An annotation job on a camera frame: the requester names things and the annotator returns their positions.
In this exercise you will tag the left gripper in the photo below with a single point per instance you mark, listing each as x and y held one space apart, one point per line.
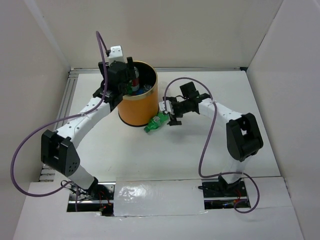
130 73

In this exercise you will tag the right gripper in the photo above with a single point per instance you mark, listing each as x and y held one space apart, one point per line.
173 121

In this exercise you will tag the red label water bottle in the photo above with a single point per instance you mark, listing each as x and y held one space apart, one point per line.
136 82

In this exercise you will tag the green bottle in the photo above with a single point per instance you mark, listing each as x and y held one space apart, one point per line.
156 122
129 90

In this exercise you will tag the green bottle front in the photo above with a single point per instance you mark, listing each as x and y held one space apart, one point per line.
129 90

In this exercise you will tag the clear bottle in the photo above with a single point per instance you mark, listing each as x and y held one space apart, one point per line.
147 87

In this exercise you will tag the blue label water bottle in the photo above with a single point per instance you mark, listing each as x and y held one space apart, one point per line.
140 92

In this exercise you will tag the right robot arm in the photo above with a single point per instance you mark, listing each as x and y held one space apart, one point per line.
243 136

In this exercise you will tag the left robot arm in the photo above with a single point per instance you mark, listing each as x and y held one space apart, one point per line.
59 148

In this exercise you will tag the orange cylindrical bin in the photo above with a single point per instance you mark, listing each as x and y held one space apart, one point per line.
137 110

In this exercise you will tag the silver tape sheet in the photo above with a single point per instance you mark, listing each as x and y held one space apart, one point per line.
158 198

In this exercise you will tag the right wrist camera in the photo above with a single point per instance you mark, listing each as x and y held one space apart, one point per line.
166 107

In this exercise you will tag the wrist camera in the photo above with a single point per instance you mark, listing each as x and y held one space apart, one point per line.
166 107
115 54

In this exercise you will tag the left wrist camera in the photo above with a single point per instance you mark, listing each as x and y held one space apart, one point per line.
115 54

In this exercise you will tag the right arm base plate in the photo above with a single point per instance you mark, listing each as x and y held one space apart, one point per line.
215 197

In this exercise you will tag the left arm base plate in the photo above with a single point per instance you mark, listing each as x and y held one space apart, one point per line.
103 203

